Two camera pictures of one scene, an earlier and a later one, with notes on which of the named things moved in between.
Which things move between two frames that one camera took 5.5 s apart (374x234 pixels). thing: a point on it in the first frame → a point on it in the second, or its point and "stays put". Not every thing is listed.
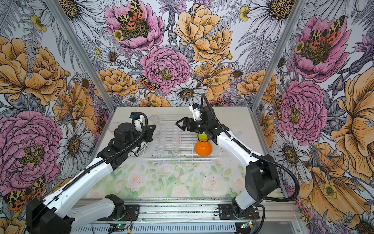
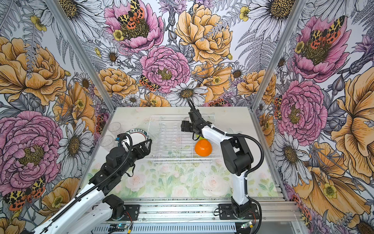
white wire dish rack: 172,144 stays put
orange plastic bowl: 203,148 stays put
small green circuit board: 118,227 stays put
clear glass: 153,119 → 107,142
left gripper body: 146,137 → 134,155
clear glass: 112,126 stays put
